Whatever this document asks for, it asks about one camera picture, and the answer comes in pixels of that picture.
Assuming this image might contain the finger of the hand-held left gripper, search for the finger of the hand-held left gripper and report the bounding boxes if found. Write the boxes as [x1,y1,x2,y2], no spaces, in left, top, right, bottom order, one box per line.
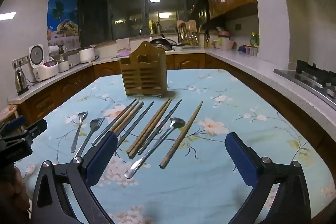
[0,115,27,135]
[5,119,48,146]

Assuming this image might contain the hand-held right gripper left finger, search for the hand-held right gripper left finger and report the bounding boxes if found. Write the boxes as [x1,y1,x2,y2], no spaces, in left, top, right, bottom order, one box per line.
[31,132,118,224]

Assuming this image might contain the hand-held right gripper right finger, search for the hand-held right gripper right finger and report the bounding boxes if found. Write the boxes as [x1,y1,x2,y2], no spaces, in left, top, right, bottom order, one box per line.
[225,132,311,224]

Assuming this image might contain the small steel spoon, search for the small steel spoon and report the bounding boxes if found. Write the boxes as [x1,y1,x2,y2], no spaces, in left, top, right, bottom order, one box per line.
[70,112,89,153]

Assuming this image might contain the long steel spoon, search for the long steel spoon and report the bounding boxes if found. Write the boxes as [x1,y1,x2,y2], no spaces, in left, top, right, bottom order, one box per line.
[124,117,186,179]

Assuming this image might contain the wooden slatted utensil holder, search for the wooden slatted utensil holder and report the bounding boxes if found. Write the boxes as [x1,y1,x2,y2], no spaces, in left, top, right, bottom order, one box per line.
[119,41,168,98]

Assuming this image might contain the person's left hand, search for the person's left hand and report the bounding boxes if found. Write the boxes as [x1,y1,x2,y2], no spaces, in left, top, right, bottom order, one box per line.
[0,166,30,219]

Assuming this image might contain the small wooden stool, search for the small wooden stool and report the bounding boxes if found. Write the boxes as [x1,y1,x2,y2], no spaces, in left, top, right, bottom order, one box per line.
[0,105,19,125]

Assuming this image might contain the steel fork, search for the steel fork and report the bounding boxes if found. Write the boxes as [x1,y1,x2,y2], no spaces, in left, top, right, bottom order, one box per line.
[74,117,105,159]

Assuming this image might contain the steel electric kettle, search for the steel electric kettle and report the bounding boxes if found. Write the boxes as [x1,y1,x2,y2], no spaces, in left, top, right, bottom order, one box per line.
[14,69,29,96]

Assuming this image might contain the floral blue tablecloth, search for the floral blue tablecloth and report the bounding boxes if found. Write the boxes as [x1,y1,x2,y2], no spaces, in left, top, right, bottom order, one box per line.
[16,69,335,224]

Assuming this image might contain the white and red cooker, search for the white and red cooker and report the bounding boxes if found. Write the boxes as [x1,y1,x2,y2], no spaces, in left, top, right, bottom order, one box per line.
[34,61,59,82]

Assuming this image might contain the small white pot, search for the small white pot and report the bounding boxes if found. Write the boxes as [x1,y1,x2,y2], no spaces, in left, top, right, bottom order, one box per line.
[58,55,71,73]

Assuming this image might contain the white cylindrical appliance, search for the white cylindrical appliance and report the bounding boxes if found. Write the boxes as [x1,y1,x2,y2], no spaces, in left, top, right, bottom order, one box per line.
[79,48,95,64]

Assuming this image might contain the gas stove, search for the gas stove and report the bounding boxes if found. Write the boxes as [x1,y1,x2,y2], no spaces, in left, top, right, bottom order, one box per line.
[273,59,336,110]

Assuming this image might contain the purple cloth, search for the purple cloth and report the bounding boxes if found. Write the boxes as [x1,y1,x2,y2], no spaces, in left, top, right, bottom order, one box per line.
[112,49,131,59]

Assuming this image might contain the white hanging towel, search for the white hanging towel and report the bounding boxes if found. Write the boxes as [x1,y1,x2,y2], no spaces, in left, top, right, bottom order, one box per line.
[116,38,130,51]

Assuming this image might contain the pink lidded container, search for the pink lidded container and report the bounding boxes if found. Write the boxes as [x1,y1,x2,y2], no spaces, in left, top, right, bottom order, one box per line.
[217,27,235,50]

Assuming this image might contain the black wok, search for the black wok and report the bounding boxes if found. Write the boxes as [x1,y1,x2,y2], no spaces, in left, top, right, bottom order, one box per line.
[149,38,185,51]

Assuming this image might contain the countertop utensil rack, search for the countertop utensil rack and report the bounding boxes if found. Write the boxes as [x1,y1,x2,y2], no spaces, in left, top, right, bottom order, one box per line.
[176,20,198,45]

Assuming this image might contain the dark glass window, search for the dark glass window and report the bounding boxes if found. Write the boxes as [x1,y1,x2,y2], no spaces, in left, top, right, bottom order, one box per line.
[79,0,200,42]

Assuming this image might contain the wall power outlet strip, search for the wall power outlet strip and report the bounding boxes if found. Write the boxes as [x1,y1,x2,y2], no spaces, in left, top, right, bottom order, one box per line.
[12,55,29,68]

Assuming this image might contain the fruit and beach wall poster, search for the fruit and beach wall poster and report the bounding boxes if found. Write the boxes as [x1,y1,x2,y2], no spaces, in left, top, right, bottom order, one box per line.
[47,0,80,49]

